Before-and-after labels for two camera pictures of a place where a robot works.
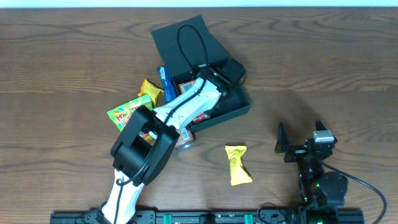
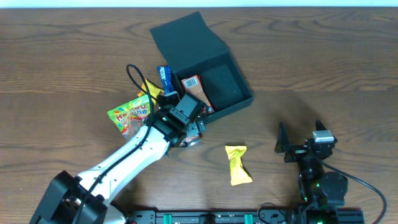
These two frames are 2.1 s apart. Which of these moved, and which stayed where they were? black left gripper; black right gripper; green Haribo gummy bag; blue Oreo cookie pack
Moved: black left gripper
Stayed: blue Oreo cookie pack; green Haribo gummy bag; black right gripper
